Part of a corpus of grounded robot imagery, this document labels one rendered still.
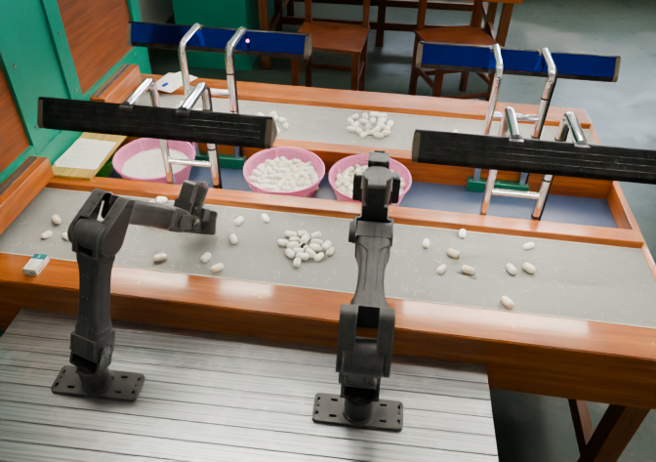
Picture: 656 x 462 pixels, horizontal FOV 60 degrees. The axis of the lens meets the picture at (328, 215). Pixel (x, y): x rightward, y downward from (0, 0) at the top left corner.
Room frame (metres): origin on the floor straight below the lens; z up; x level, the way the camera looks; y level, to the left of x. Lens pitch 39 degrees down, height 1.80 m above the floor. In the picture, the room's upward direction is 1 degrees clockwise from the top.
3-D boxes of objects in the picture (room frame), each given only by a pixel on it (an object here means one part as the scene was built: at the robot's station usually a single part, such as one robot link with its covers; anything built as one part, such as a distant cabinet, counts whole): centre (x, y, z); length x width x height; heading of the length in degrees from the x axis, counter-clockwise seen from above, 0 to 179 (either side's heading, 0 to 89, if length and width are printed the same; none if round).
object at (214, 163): (1.37, 0.43, 0.90); 0.20 x 0.19 x 0.45; 83
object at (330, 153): (1.67, -0.04, 0.71); 1.81 x 0.05 x 0.11; 83
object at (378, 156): (0.99, -0.10, 1.13); 0.07 x 0.06 x 0.11; 84
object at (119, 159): (1.59, 0.58, 0.72); 0.27 x 0.27 x 0.10
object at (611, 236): (1.35, 0.00, 0.71); 1.81 x 0.05 x 0.11; 83
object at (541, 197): (1.25, -0.53, 0.90); 0.20 x 0.19 x 0.45; 83
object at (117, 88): (1.96, 0.81, 0.83); 0.30 x 0.06 x 0.07; 173
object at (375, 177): (0.89, -0.09, 1.12); 0.12 x 0.09 x 0.12; 174
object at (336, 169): (1.50, -0.13, 0.72); 0.27 x 0.27 x 0.10
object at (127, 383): (0.77, 0.52, 0.71); 0.20 x 0.07 x 0.08; 84
